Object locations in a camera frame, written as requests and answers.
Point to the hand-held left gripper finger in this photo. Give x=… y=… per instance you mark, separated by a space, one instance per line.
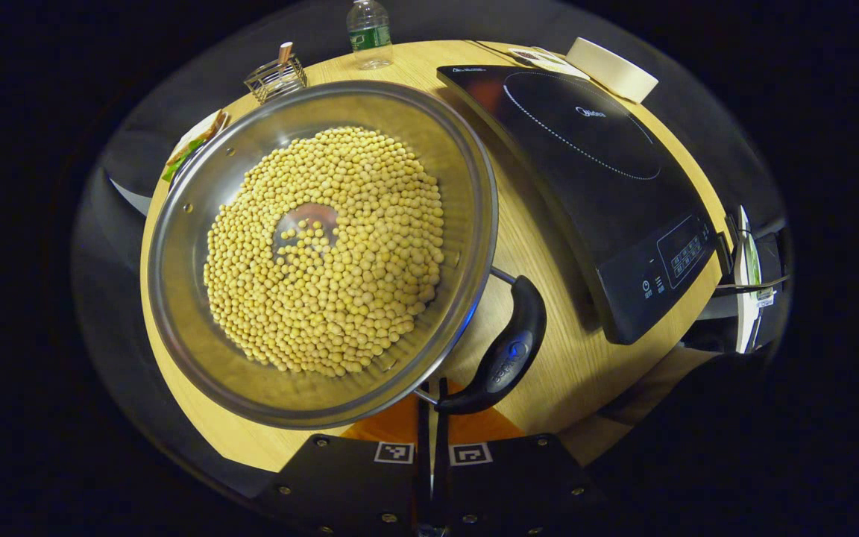
x=423 y=477
x=442 y=485

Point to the black induction cooktop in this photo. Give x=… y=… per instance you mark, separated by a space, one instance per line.
x=586 y=186

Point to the stainless steel pot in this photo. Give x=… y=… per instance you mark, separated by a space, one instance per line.
x=198 y=186

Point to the pile of soybeans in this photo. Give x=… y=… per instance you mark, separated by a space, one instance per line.
x=370 y=298

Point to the white toaster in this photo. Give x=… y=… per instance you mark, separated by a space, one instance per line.
x=608 y=67

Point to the sandwich with lettuce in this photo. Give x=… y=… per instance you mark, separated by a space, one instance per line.
x=185 y=151

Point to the clear plastic water bottle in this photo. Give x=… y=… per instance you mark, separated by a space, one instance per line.
x=370 y=37

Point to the striped stick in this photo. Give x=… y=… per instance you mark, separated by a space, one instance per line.
x=285 y=52

